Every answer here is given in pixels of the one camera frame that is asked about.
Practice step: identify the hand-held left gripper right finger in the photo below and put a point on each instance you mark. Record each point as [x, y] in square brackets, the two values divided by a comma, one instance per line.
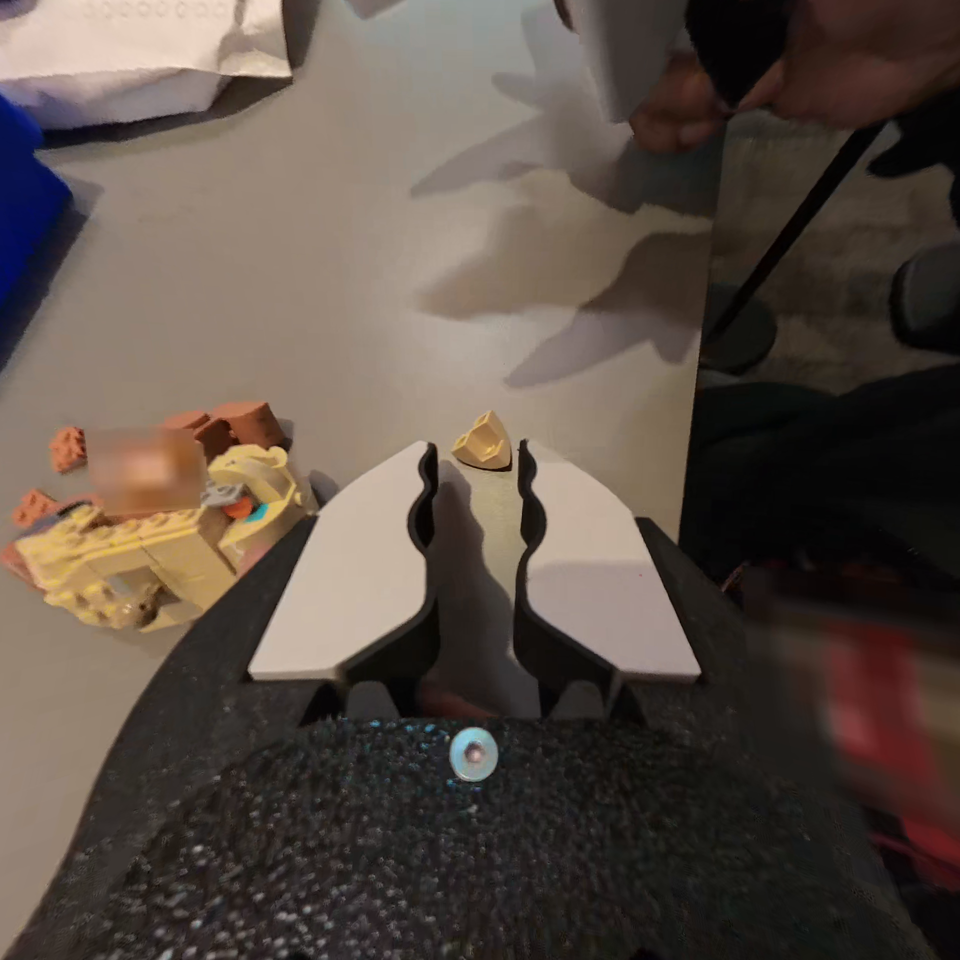
[600, 585]

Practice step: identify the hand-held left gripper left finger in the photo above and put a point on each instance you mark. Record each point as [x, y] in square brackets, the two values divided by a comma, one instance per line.
[352, 577]

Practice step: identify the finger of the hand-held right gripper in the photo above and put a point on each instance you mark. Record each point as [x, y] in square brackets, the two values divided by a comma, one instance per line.
[630, 52]

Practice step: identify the tan curved brick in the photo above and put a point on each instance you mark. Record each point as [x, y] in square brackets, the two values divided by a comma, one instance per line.
[484, 446]

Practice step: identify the tan and brown brick model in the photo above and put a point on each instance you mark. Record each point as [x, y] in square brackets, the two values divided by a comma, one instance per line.
[172, 555]

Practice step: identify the grey desk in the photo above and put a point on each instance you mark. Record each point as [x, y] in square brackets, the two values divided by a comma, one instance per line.
[300, 262]

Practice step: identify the reddish brown square brick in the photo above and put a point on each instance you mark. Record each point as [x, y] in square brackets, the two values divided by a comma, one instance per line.
[67, 450]

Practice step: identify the black chair base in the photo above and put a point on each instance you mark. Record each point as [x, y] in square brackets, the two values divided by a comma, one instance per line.
[930, 300]

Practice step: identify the reddish brown flat plate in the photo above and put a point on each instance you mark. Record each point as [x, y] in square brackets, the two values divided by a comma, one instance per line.
[34, 506]

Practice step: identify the blue plastic bin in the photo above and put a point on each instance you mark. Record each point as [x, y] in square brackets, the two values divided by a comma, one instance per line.
[26, 210]

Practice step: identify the white paper bag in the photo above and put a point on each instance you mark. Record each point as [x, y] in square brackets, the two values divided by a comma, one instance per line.
[112, 52]

